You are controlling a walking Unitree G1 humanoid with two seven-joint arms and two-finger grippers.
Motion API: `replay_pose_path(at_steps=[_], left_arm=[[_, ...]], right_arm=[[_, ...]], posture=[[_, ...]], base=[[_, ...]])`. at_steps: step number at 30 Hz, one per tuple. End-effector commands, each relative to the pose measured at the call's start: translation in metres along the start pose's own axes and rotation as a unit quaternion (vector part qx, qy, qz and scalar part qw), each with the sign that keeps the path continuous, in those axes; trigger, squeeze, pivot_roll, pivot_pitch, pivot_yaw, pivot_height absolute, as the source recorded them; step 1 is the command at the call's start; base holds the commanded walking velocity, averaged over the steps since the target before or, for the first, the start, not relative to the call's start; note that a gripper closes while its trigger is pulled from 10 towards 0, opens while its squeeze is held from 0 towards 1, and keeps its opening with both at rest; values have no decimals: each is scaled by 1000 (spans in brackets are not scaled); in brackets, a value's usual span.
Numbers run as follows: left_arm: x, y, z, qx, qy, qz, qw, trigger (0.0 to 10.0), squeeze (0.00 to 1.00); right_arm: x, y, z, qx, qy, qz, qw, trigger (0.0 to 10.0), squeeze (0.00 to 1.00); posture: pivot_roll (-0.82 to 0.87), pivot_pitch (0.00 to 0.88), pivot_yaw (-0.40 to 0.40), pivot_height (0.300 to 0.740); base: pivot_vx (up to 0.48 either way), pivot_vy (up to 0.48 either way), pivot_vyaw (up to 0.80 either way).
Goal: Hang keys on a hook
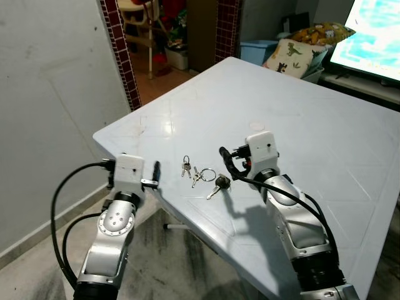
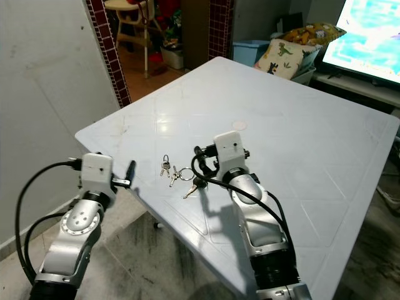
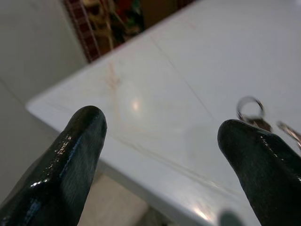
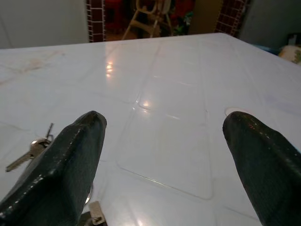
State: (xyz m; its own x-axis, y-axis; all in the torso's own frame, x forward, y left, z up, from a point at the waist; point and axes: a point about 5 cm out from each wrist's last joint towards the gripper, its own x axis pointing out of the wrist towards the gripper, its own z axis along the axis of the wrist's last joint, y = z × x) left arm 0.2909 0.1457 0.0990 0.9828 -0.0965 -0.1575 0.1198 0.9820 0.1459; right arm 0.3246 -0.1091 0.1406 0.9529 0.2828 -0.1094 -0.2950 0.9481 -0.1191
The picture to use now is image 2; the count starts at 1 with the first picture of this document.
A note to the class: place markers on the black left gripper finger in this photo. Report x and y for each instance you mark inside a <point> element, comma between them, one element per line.
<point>132,174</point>

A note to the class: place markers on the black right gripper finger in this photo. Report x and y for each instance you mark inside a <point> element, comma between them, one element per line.
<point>204,154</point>

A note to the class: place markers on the silver key bunch black fob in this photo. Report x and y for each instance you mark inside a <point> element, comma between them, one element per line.
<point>198,182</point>

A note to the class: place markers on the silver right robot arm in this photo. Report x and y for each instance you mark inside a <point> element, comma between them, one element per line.
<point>256,219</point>

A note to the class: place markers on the round white table cap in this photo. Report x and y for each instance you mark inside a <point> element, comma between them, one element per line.
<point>239,126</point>

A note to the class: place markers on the white plastic bucket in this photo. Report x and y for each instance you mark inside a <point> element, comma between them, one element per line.
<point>172,58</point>

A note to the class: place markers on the light blue storage box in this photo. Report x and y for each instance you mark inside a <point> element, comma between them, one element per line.
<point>249,53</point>

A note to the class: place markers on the brown wooden door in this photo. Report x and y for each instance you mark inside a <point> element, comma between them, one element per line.
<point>195,34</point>

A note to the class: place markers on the cream dinosaur print pillow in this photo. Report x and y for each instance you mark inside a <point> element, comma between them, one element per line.
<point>284,59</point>

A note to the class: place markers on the cream baby high chair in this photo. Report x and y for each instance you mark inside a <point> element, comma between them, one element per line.
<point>131,28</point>

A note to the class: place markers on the white television stand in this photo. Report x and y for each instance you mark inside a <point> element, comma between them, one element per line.
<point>356,90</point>

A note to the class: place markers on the yellow animal print pillow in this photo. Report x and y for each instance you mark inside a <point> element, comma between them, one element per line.
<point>315,34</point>

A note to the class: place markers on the flat television screen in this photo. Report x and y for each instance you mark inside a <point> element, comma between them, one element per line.
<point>365,34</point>

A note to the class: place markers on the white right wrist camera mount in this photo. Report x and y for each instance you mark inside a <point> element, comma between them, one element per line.
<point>231,150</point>

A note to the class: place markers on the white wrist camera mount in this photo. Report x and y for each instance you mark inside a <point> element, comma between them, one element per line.
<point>97,172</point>
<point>231,150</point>

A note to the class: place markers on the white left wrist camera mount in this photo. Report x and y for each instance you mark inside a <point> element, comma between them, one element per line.
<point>97,172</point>

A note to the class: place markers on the white metal table leg frame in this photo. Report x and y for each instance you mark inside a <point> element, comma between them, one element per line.
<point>158,225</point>

